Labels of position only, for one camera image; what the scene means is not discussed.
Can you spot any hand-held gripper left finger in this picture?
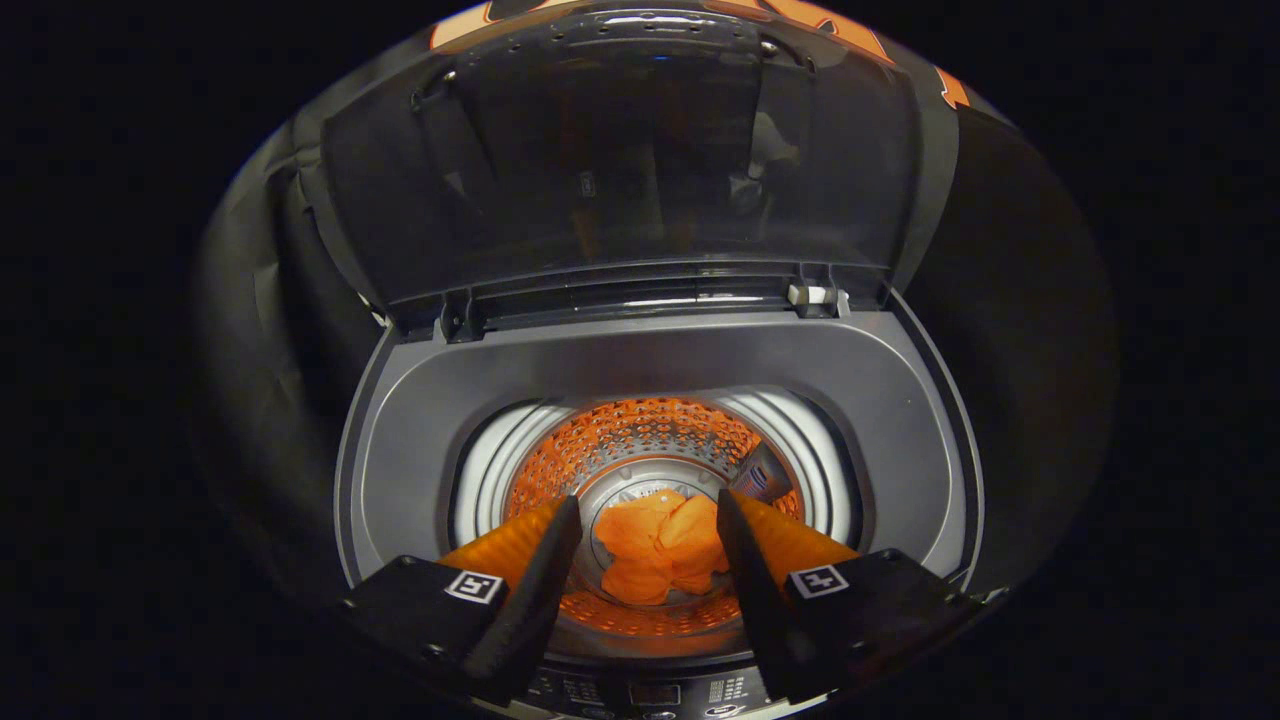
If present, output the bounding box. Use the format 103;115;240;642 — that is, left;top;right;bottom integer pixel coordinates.
340;493;584;706

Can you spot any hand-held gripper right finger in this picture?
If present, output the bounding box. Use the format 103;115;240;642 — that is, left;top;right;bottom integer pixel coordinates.
716;488;986;706

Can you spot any yellow polo shirt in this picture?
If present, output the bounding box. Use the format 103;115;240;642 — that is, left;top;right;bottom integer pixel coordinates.
592;490;731;606

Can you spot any dark transparent washing machine lid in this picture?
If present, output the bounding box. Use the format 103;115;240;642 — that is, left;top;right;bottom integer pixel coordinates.
295;0;961;341

